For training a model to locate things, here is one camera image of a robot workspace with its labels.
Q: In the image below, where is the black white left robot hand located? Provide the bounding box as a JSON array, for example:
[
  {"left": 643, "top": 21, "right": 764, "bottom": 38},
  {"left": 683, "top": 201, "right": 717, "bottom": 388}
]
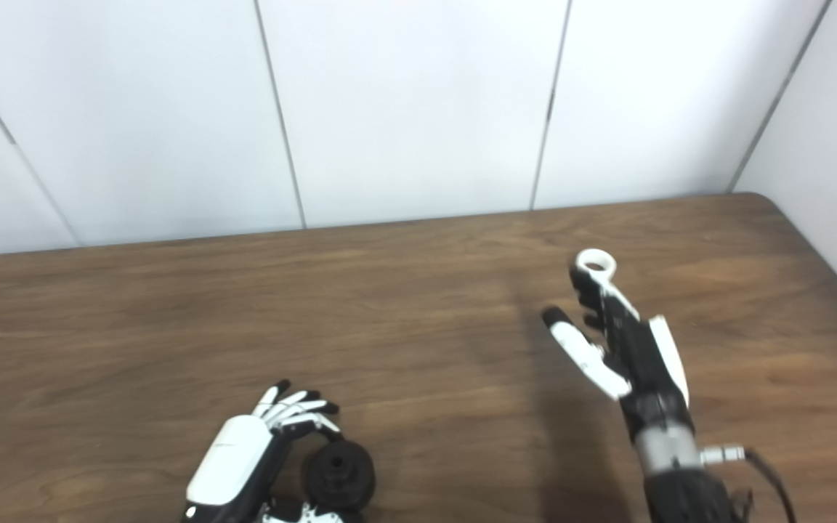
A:
[{"left": 182, "top": 379, "right": 361, "bottom": 523}]

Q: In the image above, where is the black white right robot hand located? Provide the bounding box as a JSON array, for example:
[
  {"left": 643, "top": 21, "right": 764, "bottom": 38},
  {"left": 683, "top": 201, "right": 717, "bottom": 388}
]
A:
[{"left": 541, "top": 265, "right": 695, "bottom": 440}]

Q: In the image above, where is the white plastic ring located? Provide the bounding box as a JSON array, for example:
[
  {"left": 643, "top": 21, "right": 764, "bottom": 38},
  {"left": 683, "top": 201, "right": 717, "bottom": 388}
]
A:
[{"left": 576, "top": 248, "right": 617, "bottom": 282}]

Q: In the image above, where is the round black plastic part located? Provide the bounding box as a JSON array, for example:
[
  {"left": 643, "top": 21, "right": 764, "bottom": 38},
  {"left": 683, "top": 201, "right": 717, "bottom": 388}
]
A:
[{"left": 302, "top": 439, "right": 376, "bottom": 513}]

